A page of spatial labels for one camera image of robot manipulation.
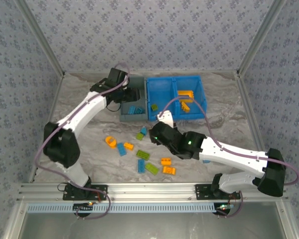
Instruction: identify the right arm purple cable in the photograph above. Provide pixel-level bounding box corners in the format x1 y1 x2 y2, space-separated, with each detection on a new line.
157 96 299 219

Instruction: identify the grey metal base panel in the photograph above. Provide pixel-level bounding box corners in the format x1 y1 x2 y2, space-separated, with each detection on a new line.
14 212 291 239

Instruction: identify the green two-by-four lego brick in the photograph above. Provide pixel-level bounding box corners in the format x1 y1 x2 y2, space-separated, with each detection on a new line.
136 149 151 160
145 162 160 175

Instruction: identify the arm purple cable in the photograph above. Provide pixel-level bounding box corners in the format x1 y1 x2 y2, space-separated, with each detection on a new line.
157 96 299 219
34 62 112 220

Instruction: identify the orange round lego piece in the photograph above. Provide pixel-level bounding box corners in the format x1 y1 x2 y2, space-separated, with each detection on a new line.
105 135 118 149

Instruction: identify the aluminium frame post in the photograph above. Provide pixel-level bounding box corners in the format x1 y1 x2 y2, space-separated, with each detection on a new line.
236 0 288 75
14 0 66 77
1 201 28 239
275 201 299 239

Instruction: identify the aluminium lower frame post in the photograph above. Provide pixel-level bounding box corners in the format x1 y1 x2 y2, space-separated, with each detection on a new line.
275 201 299 239
1 201 28 239

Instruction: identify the grey plastic bin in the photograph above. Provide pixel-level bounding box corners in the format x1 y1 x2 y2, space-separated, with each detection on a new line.
119 76 148 122

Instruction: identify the aluminium front rail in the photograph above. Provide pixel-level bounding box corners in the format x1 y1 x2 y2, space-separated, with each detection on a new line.
16 182 289 202

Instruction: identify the small controller board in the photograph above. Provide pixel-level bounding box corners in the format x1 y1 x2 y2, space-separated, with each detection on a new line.
214 203 232 215
73 202 95 213

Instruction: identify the blue plastic bin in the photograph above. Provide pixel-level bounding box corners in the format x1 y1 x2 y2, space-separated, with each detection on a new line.
146 76 177 122
173 75 207 120

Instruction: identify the orange lego window frame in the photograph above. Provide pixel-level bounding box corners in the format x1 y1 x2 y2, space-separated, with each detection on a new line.
177 90 195 100

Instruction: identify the light blue slotted cable tray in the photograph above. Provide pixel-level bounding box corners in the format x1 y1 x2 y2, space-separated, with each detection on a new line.
26 203 218 214

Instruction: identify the aluminium side rail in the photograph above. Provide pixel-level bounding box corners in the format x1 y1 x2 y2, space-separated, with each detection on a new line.
235 72 267 152
28 73 67 184

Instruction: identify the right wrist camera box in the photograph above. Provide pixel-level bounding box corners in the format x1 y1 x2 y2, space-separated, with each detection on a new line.
156 111 175 128

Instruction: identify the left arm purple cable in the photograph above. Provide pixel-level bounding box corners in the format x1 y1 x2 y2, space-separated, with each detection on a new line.
34 62 112 220

